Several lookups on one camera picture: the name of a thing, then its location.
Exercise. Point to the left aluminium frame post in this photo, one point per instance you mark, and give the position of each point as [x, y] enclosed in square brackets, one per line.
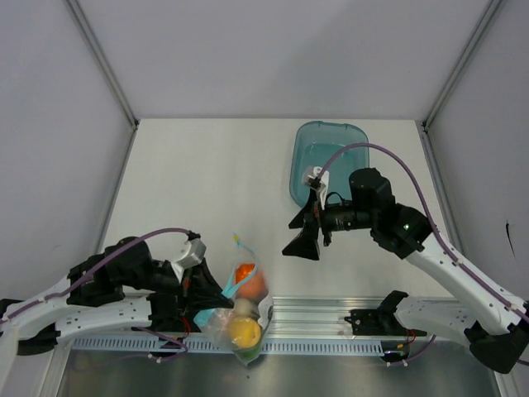
[88, 34]

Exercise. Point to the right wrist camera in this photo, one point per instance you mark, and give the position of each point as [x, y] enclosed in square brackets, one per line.
[317, 180]

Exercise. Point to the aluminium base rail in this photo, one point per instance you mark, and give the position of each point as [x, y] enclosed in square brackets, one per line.
[290, 317]

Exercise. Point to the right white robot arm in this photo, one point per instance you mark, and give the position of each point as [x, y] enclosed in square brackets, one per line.
[493, 323]

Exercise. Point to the aluminium frame post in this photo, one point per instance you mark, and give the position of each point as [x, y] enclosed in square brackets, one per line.
[469, 50]
[88, 34]

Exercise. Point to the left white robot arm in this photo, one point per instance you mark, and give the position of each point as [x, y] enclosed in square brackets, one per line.
[122, 287]

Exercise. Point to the green bell pepper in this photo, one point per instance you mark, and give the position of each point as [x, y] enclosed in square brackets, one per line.
[248, 354]

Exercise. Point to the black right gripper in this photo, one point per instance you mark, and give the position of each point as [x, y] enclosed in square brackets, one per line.
[305, 245]

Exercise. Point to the clear zip top bag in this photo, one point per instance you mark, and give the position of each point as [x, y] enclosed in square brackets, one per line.
[264, 307]

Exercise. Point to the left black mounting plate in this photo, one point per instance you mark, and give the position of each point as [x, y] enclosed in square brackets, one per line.
[192, 319]

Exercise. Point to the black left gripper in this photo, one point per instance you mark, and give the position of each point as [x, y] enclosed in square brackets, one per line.
[209, 289]

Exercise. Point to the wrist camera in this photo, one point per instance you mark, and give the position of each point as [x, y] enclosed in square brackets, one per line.
[317, 180]
[192, 255]

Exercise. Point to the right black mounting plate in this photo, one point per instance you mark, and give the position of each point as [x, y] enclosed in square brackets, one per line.
[375, 322]

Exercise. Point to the right aluminium frame post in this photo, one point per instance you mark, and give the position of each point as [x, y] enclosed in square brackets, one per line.
[469, 50]

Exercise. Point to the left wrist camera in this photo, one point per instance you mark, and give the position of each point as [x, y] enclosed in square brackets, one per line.
[192, 255]

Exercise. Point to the white egg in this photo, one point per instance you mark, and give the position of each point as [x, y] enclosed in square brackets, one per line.
[244, 307]

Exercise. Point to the orange tomato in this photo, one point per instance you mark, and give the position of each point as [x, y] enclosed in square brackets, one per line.
[251, 287]

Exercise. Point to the white slotted cable duct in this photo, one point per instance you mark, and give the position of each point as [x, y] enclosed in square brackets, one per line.
[199, 344]

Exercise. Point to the yellow lemon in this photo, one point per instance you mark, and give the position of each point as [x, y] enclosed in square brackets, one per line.
[244, 332]

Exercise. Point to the teal plastic tub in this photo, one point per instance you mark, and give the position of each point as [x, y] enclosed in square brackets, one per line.
[316, 142]

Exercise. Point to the black mounting plate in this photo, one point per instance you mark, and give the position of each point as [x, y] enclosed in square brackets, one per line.
[192, 319]
[375, 322]

